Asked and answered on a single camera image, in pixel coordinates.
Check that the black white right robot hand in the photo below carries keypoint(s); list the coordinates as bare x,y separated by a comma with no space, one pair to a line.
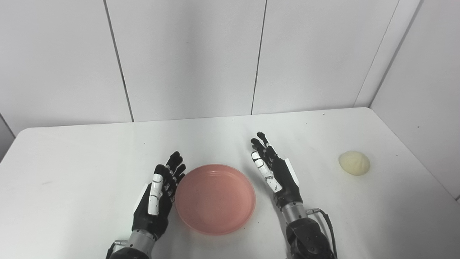
285,180

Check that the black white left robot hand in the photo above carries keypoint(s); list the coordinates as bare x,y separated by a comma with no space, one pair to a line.
142,216

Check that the cream steamed bun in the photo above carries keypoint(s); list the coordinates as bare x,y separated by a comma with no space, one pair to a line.
354,163

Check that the pink round plate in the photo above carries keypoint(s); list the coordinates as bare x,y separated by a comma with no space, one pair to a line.
215,199

